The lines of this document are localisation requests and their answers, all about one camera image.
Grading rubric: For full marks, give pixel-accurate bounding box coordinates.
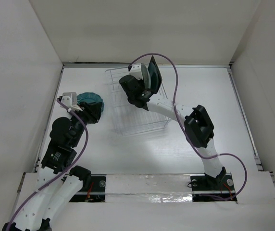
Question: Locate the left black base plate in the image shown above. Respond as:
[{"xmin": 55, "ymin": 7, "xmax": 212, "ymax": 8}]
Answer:
[{"xmin": 69, "ymin": 174, "xmax": 106, "ymax": 203}]

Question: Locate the clear wire dish rack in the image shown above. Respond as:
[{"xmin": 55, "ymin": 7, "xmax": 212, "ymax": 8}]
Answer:
[{"xmin": 105, "ymin": 67, "xmax": 171, "ymax": 136}]

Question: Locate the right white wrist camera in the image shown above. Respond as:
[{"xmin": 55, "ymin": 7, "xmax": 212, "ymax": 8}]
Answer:
[{"xmin": 128, "ymin": 64, "xmax": 143, "ymax": 80}]

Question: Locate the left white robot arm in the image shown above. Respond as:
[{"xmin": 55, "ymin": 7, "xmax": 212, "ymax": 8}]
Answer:
[{"xmin": 2, "ymin": 102, "xmax": 104, "ymax": 231}]

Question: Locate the light green flower plate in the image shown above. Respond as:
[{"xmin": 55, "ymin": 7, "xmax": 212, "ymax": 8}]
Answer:
[{"xmin": 141, "ymin": 64, "xmax": 151, "ymax": 90}]

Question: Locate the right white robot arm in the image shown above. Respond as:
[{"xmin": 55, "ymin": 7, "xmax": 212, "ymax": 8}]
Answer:
[{"xmin": 119, "ymin": 74, "xmax": 226, "ymax": 189}]

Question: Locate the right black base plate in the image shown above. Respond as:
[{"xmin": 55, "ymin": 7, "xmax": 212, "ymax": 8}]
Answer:
[{"xmin": 187, "ymin": 174, "xmax": 237, "ymax": 202}]

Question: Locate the dark teal square plate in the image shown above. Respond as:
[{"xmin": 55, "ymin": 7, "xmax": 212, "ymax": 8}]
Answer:
[{"xmin": 147, "ymin": 61, "xmax": 162, "ymax": 93}]

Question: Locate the metal rail bar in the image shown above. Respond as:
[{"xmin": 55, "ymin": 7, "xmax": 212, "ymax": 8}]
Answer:
[{"xmin": 76, "ymin": 188, "xmax": 236, "ymax": 195}]

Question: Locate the teal scalloped glass plate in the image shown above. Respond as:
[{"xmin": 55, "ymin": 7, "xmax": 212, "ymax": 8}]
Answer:
[{"xmin": 77, "ymin": 92, "xmax": 104, "ymax": 113}]

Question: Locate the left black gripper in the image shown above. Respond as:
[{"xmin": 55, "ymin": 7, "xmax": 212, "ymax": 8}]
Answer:
[{"xmin": 68, "ymin": 101, "xmax": 102, "ymax": 146}]

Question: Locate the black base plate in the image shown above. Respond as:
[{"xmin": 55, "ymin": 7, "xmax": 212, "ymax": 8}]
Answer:
[
  {"xmin": 69, "ymin": 174, "xmax": 106, "ymax": 203},
  {"xmin": 187, "ymin": 174, "xmax": 237, "ymax": 202}
]

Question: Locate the black square plate yellow centre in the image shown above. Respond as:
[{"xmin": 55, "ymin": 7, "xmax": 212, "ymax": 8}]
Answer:
[{"xmin": 149, "ymin": 55, "xmax": 163, "ymax": 94}]

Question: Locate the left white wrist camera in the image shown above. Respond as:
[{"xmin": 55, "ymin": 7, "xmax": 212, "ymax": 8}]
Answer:
[{"xmin": 58, "ymin": 92, "xmax": 78, "ymax": 110}]

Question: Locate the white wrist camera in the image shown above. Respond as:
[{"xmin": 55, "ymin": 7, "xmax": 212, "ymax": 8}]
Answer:
[
  {"xmin": 128, "ymin": 64, "xmax": 143, "ymax": 80},
  {"xmin": 58, "ymin": 92, "xmax": 78, "ymax": 110}
]

